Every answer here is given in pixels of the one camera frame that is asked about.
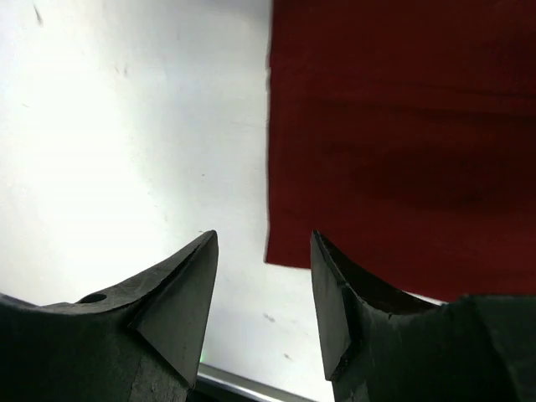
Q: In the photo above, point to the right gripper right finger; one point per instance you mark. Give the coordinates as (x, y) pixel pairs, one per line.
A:
(379, 343)

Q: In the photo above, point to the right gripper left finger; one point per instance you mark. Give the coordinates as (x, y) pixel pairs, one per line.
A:
(139, 340)

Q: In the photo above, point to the dark red t-shirt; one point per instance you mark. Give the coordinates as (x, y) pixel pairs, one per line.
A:
(404, 131)

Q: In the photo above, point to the aluminium front rail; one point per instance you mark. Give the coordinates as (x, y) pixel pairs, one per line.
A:
(223, 384)

